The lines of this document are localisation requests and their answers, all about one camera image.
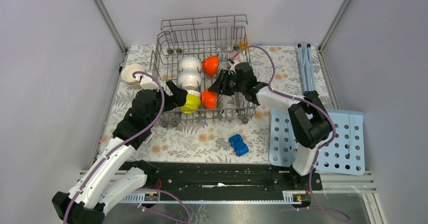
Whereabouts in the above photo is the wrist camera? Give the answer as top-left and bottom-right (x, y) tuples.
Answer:
(139, 75), (159, 90)
(228, 59), (241, 72)

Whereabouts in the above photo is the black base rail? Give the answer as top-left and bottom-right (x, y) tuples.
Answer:
(119, 160), (323, 201)

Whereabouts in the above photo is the beige bowl with leaf pattern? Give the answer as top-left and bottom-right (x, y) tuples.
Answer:
(121, 64), (145, 85)

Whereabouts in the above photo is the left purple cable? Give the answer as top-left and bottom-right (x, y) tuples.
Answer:
(63, 71), (192, 224)

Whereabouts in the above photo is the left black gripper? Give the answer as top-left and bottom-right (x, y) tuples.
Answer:
(147, 80), (187, 127)

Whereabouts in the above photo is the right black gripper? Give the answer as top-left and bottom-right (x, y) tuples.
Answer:
(207, 70), (245, 97)

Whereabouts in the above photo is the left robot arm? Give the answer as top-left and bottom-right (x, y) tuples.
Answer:
(52, 81), (188, 223)

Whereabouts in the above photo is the blue folded metal stand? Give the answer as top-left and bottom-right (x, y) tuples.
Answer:
(297, 43), (317, 95)

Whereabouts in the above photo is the plain beige bowl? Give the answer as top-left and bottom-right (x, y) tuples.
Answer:
(123, 81), (141, 88)

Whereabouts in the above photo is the orange bowl front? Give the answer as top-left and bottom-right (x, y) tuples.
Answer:
(201, 88), (217, 109)

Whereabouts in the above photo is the orange bowl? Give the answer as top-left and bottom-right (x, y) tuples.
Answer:
(201, 88), (217, 109)
(202, 55), (219, 77)

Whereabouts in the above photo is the floral patterned table mat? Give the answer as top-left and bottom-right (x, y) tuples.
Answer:
(97, 44), (335, 164)

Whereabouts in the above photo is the light blue perforated board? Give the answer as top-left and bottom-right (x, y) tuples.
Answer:
(269, 109), (365, 176)

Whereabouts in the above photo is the yellow-green bowl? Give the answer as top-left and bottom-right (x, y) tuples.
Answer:
(180, 90), (201, 114)

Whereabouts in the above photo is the blue toy car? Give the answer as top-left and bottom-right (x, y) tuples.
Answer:
(229, 134), (249, 157)

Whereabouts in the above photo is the grey wire dish rack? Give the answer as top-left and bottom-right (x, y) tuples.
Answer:
(150, 14), (255, 128)

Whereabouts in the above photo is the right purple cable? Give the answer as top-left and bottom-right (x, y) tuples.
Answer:
(231, 45), (352, 223)

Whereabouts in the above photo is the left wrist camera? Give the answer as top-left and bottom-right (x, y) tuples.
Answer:
(139, 75), (159, 90)

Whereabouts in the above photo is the white ribbed bowl rear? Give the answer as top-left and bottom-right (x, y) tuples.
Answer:
(178, 56), (202, 73)

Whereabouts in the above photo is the white ribbed bowl middle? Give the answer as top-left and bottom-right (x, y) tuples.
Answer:
(177, 71), (202, 90)

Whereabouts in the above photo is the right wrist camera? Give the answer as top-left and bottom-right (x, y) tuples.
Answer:
(228, 59), (241, 72)

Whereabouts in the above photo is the orange bowl rear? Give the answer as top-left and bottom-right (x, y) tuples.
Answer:
(202, 55), (219, 77)

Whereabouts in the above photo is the purple cable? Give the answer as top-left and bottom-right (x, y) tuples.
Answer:
(231, 45), (352, 223)
(63, 71), (192, 224)

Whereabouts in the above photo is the white ribbed bowl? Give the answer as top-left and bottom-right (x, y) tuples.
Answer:
(178, 56), (202, 73)
(177, 71), (202, 90)

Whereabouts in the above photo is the yellow rubber duck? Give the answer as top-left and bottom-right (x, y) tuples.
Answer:
(238, 41), (250, 51)

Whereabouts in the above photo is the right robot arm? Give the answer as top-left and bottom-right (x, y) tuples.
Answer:
(208, 62), (334, 190)

